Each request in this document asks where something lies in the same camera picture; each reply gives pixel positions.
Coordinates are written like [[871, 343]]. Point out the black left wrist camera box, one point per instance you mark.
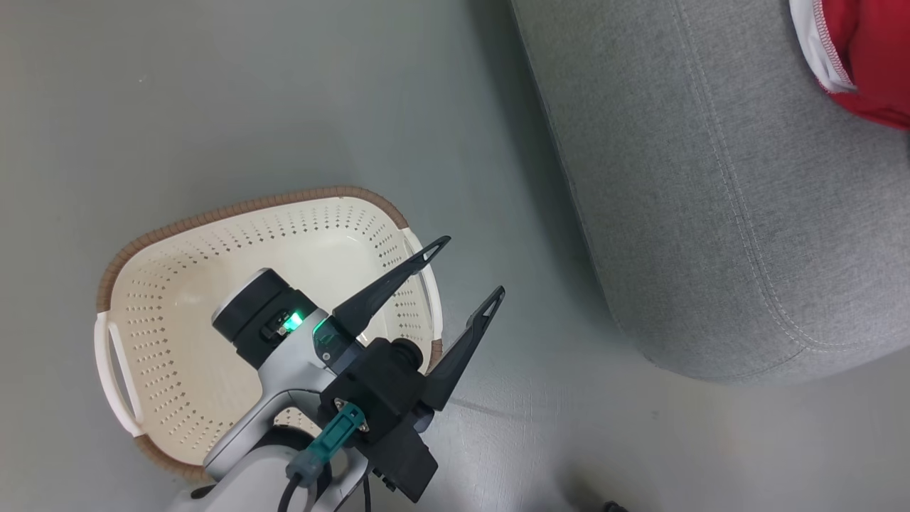
[[384, 384]]

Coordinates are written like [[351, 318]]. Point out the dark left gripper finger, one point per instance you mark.
[[384, 291], [458, 355]]

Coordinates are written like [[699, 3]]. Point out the cream perforated laundry basket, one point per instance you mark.
[[178, 299]]

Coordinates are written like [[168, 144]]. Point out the red and white garment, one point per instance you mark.
[[881, 57]]

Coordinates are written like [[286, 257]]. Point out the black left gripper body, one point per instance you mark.
[[405, 462]]

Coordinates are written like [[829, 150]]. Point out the grey fabric sofa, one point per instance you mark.
[[711, 213]]

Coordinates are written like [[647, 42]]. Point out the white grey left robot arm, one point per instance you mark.
[[249, 462]]

